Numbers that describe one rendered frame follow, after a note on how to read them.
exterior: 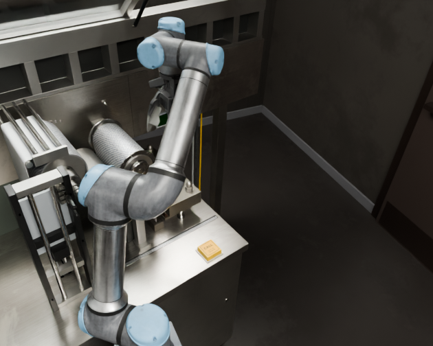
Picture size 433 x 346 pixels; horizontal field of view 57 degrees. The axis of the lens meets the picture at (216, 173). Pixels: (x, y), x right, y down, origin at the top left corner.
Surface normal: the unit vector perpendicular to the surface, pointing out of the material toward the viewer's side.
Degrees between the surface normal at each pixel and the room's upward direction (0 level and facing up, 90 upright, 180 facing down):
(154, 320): 7
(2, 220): 90
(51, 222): 90
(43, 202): 90
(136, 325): 7
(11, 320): 0
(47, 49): 90
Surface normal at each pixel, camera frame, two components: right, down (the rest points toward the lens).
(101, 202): -0.24, 0.38
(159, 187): 0.13, -0.10
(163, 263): 0.04, -0.77
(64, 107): 0.61, 0.52
